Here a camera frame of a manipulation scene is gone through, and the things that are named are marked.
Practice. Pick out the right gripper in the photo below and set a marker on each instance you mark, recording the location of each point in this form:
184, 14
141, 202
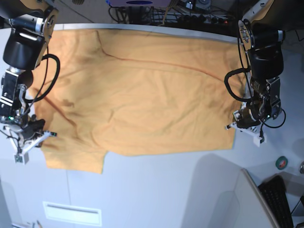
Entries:
25, 133

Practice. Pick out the white partition board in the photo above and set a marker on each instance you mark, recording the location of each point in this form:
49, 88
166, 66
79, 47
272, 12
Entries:
253, 209

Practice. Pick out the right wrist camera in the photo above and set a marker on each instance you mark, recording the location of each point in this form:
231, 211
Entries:
22, 158

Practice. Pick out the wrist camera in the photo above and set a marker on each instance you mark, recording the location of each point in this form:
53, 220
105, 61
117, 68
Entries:
257, 140
22, 158

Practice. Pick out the silver metal knob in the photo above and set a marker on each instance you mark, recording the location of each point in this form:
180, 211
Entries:
301, 168

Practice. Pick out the green tape roll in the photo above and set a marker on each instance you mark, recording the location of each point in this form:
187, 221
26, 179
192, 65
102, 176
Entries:
281, 163

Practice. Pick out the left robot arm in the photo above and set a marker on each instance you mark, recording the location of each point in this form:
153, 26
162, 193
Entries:
260, 43

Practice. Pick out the black keyboard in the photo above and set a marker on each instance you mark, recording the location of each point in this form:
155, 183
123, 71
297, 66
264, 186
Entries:
274, 193

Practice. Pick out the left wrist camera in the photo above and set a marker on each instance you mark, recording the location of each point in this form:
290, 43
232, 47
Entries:
257, 140

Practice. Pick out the black power strip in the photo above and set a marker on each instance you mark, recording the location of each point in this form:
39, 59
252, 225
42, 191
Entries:
207, 19

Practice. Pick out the orange t-shirt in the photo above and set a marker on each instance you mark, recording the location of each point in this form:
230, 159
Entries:
135, 93

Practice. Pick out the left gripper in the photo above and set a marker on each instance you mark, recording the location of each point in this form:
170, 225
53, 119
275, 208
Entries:
244, 120

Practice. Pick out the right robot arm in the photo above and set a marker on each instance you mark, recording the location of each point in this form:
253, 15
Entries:
32, 23

